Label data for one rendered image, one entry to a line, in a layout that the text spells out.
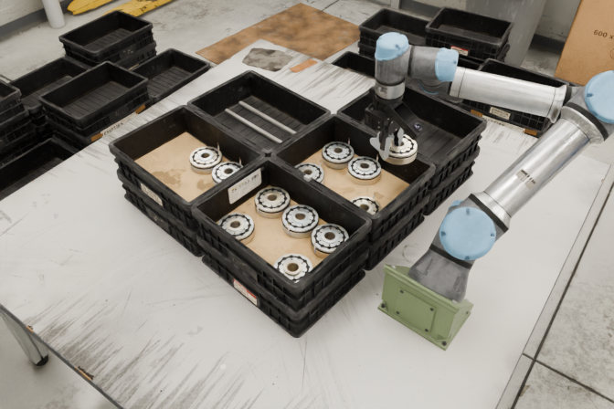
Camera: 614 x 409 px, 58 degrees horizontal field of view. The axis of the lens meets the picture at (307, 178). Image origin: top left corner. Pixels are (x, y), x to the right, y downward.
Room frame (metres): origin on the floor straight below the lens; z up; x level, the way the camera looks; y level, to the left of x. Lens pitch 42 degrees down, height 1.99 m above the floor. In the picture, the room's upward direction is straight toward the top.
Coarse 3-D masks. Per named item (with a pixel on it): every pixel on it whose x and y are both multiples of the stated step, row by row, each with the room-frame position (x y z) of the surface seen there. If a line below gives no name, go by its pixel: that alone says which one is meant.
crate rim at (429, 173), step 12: (324, 120) 1.46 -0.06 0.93; (348, 120) 1.46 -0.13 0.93; (372, 132) 1.39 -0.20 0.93; (288, 144) 1.33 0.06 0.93; (276, 156) 1.27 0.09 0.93; (432, 168) 1.22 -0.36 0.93; (312, 180) 1.17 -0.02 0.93; (420, 180) 1.17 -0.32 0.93; (408, 192) 1.12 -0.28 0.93; (348, 204) 1.07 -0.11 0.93; (396, 204) 1.08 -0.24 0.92; (372, 216) 1.03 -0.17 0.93; (384, 216) 1.04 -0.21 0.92
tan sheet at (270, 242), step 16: (240, 208) 1.16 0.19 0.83; (256, 224) 1.09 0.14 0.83; (272, 224) 1.09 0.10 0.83; (320, 224) 1.09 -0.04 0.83; (256, 240) 1.03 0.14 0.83; (272, 240) 1.03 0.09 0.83; (288, 240) 1.03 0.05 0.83; (304, 240) 1.03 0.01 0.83; (272, 256) 0.98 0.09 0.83; (304, 256) 0.98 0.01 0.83
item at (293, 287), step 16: (272, 160) 1.26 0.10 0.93; (240, 176) 1.18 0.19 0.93; (320, 192) 1.12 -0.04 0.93; (192, 208) 1.06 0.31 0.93; (352, 208) 1.06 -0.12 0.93; (208, 224) 1.00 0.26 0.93; (368, 224) 1.00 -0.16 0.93; (224, 240) 0.96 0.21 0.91; (352, 240) 0.94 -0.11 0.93; (256, 256) 0.89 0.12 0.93; (336, 256) 0.90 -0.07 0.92; (272, 272) 0.84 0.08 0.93; (320, 272) 0.85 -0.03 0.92; (288, 288) 0.81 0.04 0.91
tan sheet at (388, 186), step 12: (312, 156) 1.39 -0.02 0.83; (324, 168) 1.33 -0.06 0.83; (324, 180) 1.28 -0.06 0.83; (336, 180) 1.28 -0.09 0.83; (348, 180) 1.28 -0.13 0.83; (384, 180) 1.28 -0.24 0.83; (396, 180) 1.28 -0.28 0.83; (336, 192) 1.23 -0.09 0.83; (348, 192) 1.23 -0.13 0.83; (360, 192) 1.23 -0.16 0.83; (372, 192) 1.23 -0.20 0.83; (384, 192) 1.23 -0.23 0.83; (396, 192) 1.23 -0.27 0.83; (384, 204) 1.17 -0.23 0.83
